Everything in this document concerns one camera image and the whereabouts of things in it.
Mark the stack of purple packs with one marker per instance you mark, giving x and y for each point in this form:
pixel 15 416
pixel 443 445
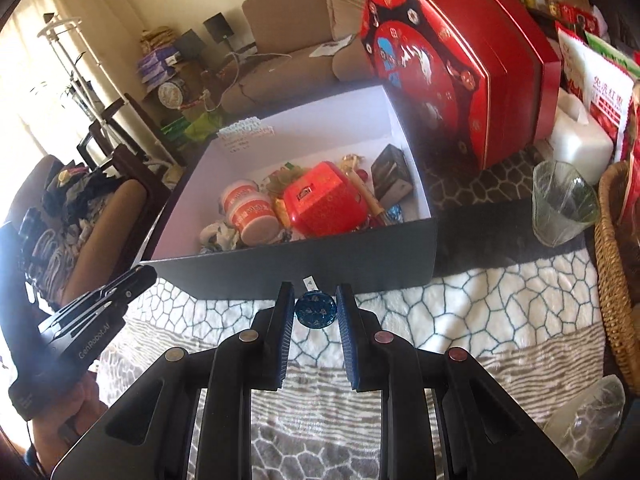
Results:
pixel 159 64

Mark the dark wooden chair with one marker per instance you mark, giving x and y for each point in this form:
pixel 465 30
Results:
pixel 130 135

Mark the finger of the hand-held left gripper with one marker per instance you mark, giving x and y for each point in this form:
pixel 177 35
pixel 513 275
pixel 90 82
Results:
pixel 122 287

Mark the brown armchair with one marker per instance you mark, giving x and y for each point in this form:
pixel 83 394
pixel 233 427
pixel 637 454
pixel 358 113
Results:
pixel 95 240

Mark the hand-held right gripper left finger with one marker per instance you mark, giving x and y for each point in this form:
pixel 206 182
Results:
pixel 284 340

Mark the red tin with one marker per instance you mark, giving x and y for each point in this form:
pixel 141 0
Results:
pixel 327 200

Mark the red and white jar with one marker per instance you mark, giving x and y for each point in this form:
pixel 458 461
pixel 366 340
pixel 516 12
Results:
pixel 250 212

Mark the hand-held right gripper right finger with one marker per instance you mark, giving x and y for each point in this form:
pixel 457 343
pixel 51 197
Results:
pixel 349 345

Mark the black cardboard box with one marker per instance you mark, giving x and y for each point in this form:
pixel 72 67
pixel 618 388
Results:
pixel 300 265

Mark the white paper sheet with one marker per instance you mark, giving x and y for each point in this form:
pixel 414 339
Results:
pixel 330 47

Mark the black tissue pack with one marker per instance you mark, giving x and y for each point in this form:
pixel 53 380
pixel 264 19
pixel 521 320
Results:
pixel 392 172

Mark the white and red snack bag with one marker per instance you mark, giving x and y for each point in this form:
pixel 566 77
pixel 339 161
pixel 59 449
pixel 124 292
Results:
pixel 595 85

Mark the grey and white patterned blanket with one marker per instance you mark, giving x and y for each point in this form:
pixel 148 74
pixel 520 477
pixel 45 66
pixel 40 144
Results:
pixel 480 310

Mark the brown sofa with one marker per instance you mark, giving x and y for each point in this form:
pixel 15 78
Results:
pixel 285 15

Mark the wicker basket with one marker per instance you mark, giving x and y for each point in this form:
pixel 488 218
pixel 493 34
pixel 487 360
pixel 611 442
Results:
pixel 617 280

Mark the black speaker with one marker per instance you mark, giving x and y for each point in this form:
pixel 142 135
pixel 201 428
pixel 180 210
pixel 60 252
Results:
pixel 189 44
pixel 217 27

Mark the clear drinking glass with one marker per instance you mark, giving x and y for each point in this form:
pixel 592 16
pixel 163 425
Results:
pixel 562 205

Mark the green snack bag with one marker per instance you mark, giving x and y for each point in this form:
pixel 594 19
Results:
pixel 615 57

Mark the person's left hand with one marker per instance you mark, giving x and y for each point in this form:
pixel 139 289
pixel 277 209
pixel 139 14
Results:
pixel 65 425

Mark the red hexagonal gift box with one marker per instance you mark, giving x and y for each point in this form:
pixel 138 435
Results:
pixel 490 80

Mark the white plastic tissue box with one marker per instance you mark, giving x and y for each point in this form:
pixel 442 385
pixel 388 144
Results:
pixel 582 145

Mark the round tin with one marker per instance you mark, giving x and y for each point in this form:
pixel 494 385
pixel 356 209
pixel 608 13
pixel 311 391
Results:
pixel 172 94

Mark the blue patterned ball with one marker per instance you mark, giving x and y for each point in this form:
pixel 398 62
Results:
pixel 315 310

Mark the white coat stand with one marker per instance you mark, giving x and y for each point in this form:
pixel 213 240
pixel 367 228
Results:
pixel 80 75

